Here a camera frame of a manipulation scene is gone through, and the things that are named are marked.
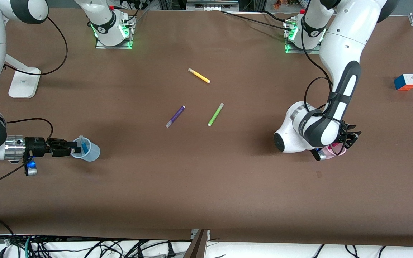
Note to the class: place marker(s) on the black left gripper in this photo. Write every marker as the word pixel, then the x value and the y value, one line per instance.
pixel 350 137

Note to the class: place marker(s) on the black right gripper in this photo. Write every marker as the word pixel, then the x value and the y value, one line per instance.
pixel 36 146

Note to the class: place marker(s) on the blue marker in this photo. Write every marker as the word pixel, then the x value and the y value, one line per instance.
pixel 84 146

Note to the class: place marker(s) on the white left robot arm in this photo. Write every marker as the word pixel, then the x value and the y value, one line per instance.
pixel 342 43

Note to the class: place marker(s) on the translucent pink plastic cup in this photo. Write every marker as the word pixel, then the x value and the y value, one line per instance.
pixel 335 153

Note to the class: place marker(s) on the translucent blue plastic cup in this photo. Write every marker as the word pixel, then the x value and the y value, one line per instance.
pixel 93 154

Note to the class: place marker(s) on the white desk lamp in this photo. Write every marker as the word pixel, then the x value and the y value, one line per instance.
pixel 23 84

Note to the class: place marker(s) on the Rubik's cube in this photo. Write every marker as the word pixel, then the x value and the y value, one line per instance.
pixel 406 82

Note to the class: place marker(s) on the purple marker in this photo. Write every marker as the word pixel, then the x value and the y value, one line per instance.
pixel 175 116

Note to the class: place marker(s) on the green marker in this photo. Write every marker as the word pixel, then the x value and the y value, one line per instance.
pixel 216 114

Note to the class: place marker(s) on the brown table cover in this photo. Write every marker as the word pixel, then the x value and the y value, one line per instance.
pixel 206 186

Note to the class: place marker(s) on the black power plug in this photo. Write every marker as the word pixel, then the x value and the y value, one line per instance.
pixel 171 250

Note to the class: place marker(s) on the orange background object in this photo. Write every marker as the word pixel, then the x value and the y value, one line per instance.
pixel 280 3

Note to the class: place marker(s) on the yellow marker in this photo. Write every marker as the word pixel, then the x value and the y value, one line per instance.
pixel 199 75

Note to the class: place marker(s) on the grey background device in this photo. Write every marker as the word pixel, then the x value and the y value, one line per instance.
pixel 212 4

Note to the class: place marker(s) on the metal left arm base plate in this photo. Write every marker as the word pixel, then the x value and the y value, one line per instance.
pixel 292 51

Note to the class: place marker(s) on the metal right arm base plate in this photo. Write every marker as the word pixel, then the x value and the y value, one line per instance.
pixel 113 46

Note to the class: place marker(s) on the dark metal table frame piece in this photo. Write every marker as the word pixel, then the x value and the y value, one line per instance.
pixel 197 245

